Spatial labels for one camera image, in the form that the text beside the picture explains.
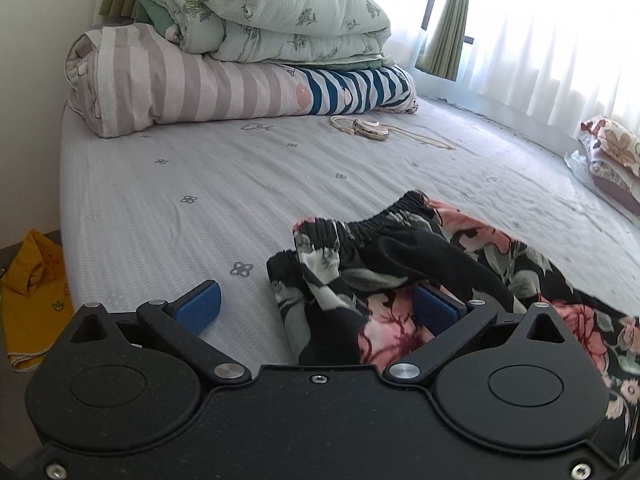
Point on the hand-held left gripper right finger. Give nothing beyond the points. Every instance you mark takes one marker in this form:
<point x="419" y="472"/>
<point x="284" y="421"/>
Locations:
<point x="436" y="310"/>

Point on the striped rolled blanket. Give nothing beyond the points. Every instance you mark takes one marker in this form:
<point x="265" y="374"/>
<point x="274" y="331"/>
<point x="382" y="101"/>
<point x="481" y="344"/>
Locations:
<point x="200" y="87"/>

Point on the green curtain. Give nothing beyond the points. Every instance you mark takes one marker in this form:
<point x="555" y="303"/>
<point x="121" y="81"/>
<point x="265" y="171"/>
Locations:
<point x="445" y="25"/>

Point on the pale green floral quilt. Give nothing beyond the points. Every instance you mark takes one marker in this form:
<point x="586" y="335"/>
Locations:
<point x="260" y="10"/>

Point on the white sheer curtain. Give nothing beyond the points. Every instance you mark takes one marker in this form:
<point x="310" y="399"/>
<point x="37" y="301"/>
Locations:
<point x="550" y="35"/>

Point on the purple pillow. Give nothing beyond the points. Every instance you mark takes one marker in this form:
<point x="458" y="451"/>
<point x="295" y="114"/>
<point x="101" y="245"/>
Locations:
<point x="620" y="187"/>

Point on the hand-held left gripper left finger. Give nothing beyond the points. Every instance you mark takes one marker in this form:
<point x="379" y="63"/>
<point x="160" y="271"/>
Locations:
<point x="200" y="307"/>

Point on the bed with grey sheet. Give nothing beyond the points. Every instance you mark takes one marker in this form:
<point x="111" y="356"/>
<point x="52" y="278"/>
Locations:
<point x="200" y="195"/>

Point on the yellow cloth bag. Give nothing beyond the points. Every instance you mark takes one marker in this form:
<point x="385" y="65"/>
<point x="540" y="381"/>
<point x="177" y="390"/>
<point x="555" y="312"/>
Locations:
<point x="35" y="300"/>

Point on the black floral pants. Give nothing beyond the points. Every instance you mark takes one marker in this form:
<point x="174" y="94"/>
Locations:
<point x="390" y="280"/>

